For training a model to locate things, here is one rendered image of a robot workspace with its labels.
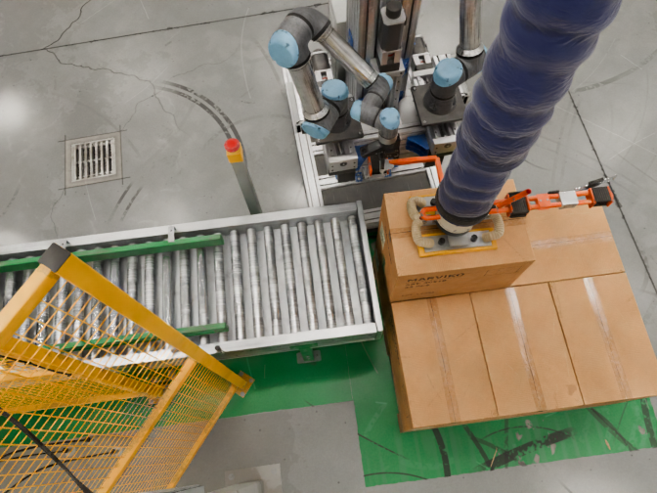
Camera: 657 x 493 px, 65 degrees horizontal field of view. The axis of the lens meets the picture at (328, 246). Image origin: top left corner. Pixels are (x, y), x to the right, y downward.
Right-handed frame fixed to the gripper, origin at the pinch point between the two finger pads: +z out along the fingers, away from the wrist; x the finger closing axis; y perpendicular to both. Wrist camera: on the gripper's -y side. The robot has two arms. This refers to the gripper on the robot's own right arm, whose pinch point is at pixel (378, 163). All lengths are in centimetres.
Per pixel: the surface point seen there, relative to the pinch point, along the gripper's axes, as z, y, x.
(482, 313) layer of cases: 54, 46, -59
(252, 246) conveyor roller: 53, -65, -10
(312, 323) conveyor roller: 53, -38, -54
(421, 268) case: 13.5, 12.4, -45.4
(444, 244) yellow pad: 10.7, 23.4, -36.6
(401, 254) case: 13.4, 4.7, -38.2
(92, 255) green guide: 44, -145, -8
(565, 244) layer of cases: 54, 96, -28
